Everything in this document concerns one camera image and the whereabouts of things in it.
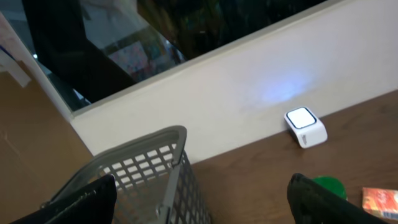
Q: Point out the orange snack packet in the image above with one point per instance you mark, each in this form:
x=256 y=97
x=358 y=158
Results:
x=381 y=203

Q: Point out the white barcode scanner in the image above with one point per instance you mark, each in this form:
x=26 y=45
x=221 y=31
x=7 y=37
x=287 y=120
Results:
x=306 y=127

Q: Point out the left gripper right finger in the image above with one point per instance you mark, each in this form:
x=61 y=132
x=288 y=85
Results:
x=311 y=203

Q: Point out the glass window pane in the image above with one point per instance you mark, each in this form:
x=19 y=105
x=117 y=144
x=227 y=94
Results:
x=92 y=49

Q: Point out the brown cardboard panel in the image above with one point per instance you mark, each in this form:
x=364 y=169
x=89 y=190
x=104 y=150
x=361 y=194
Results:
x=40 y=151

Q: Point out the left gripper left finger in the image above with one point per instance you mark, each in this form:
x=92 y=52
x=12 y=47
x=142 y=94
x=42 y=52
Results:
x=91 y=204

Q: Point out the grey plastic mesh basket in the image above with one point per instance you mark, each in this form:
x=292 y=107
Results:
x=153 y=177

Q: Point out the green lid jar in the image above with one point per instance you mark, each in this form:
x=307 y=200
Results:
x=332 y=184

